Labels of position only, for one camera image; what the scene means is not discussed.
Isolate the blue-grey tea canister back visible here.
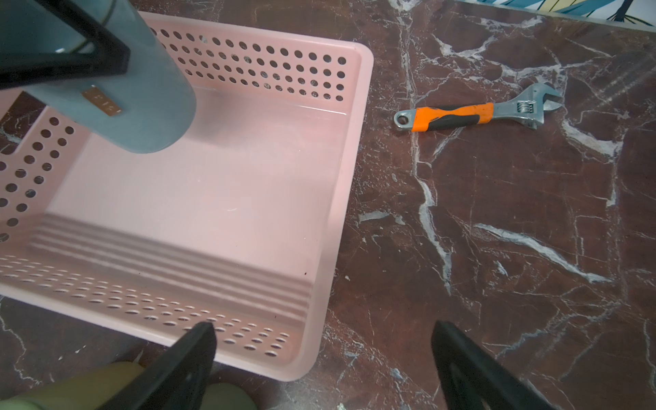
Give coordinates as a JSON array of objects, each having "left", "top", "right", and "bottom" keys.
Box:
[{"left": 20, "top": 1, "right": 196, "bottom": 154}]

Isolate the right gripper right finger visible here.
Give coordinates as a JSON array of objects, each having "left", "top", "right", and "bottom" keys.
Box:
[{"left": 432, "top": 320, "right": 552, "bottom": 410}]

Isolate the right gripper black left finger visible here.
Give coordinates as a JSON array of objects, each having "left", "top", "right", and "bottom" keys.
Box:
[{"left": 100, "top": 322, "right": 217, "bottom": 409}]

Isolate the green tea canister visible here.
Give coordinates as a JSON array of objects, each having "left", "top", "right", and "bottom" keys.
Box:
[{"left": 1, "top": 361, "right": 256, "bottom": 409}]

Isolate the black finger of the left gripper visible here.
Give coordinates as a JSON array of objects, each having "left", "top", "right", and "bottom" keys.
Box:
[{"left": 1, "top": 1, "right": 131, "bottom": 90}]

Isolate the pink plastic basket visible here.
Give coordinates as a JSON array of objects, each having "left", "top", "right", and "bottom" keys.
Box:
[{"left": 1, "top": 13, "right": 374, "bottom": 381}]

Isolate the orange adjustable wrench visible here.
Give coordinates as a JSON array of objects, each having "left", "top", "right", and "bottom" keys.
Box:
[{"left": 393, "top": 83, "right": 563, "bottom": 133}]

